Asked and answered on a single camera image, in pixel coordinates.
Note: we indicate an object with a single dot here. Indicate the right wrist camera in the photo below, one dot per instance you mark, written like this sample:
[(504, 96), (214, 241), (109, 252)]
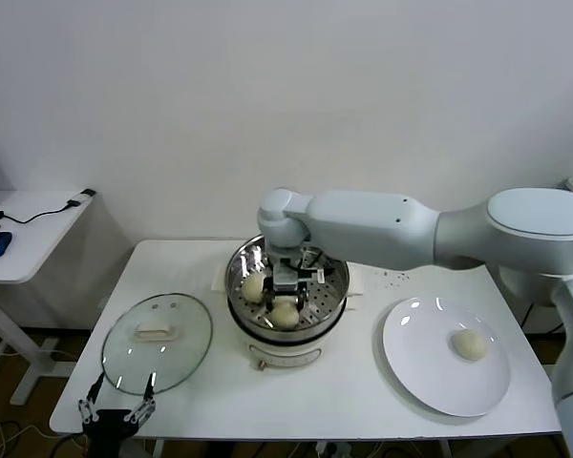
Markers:
[(315, 272)]

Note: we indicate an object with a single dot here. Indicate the stainless steel steamer basket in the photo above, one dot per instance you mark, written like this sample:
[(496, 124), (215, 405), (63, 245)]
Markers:
[(324, 305)]

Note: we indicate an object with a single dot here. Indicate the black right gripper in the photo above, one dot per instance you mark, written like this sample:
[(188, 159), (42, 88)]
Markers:
[(285, 276)]

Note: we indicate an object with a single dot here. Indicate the glass pot lid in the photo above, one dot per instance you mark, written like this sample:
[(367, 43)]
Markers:
[(172, 353)]

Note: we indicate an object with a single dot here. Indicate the white round plate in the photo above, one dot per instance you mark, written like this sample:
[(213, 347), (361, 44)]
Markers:
[(420, 353)]

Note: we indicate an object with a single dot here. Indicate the white steamed baozi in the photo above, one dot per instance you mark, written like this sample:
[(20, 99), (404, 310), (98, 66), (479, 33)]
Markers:
[(253, 288), (469, 344), (285, 316)]

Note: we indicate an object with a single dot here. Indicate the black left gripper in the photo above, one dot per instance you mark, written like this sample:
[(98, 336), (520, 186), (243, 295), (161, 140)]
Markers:
[(107, 427)]

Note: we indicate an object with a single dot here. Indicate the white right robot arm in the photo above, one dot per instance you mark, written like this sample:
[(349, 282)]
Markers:
[(387, 229)]

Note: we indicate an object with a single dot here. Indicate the white power strip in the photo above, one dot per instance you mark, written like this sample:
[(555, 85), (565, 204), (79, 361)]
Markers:
[(334, 449)]

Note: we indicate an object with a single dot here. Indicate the white side desk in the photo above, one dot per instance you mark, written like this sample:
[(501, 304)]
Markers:
[(33, 248)]

